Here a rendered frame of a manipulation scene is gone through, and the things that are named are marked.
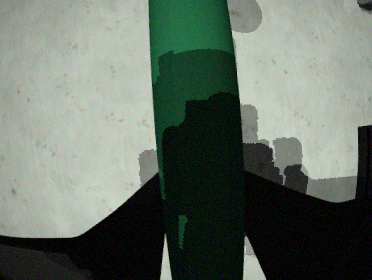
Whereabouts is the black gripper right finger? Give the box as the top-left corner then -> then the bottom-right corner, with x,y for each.
244,171 -> 372,280

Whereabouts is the green pipe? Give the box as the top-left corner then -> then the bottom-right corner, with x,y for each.
149,0 -> 246,280

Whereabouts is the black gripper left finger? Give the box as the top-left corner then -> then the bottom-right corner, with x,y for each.
0,172 -> 166,280

